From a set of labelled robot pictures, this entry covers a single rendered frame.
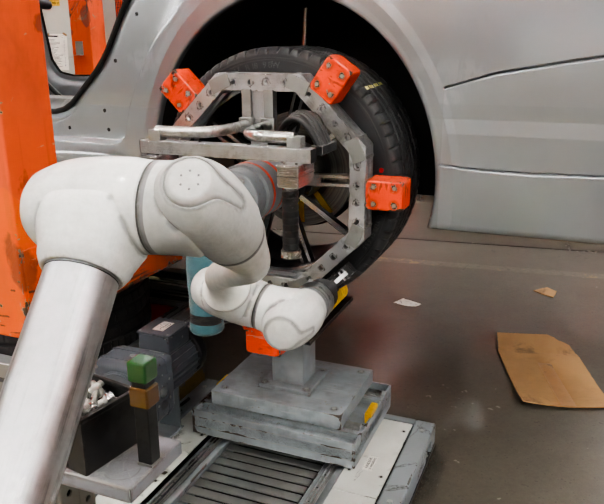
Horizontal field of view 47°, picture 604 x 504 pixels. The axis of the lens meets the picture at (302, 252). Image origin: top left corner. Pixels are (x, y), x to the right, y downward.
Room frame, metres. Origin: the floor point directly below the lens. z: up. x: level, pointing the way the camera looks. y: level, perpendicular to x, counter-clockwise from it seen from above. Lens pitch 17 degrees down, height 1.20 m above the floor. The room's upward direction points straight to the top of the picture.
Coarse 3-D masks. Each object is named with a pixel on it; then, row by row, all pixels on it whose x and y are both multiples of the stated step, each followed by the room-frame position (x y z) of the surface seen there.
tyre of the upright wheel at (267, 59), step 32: (224, 64) 1.82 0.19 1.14; (256, 64) 1.78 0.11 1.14; (288, 64) 1.75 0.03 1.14; (320, 64) 1.72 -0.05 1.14; (352, 96) 1.68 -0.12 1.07; (384, 96) 1.77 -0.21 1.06; (384, 128) 1.66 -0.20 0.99; (384, 160) 1.65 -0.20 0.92; (416, 160) 1.81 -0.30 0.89; (416, 192) 1.82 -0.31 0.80; (384, 224) 1.65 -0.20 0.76; (352, 256) 1.68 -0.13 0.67
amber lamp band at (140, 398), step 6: (156, 384) 1.12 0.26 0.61; (132, 390) 1.10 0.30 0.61; (138, 390) 1.10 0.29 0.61; (144, 390) 1.10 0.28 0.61; (150, 390) 1.10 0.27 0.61; (156, 390) 1.12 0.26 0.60; (132, 396) 1.10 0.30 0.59; (138, 396) 1.10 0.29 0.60; (144, 396) 1.09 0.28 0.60; (150, 396) 1.10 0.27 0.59; (156, 396) 1.12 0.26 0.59; (132, 402) 1.10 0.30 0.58; (138, 402) 1.10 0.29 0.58; (144, 402) 1.10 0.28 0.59; (150, 402) 1.10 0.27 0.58; (156, 402) 1.12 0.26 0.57; (144, 408) 1.10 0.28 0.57
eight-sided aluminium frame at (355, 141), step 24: (240, 72) 1.75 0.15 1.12; (264, 72) 1.74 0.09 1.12; (216, 96) 1.73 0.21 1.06; (312, 96) 1.63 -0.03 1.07; (192, 120) 1.76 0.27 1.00; (336, 120) 1.61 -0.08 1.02; (360, 144) 1.59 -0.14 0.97; (360, 168) 1.59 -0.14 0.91; (360, 192) 1.59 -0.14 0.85; (360, 216) 1.59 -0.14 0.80; (360, 240) 1.59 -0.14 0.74; (336, 264) 1.61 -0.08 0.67
